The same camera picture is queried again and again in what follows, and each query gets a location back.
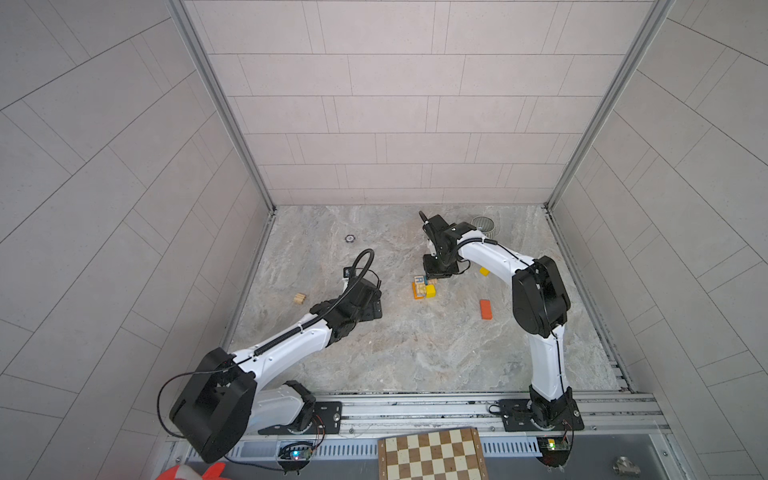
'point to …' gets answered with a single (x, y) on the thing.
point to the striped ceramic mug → (485, 225)
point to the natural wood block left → (299, 298)
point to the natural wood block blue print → (420, 289)
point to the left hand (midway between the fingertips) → (372, 300)
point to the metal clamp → (623, 466)
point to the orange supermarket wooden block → (414, 288)
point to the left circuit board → (295, 455)
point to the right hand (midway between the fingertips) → (427, 275)
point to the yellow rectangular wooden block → (485, 272)
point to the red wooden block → (485, 307)
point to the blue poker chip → (349, 238)
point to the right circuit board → (554, 450)
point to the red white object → (183, 472)
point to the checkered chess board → (444, 455)
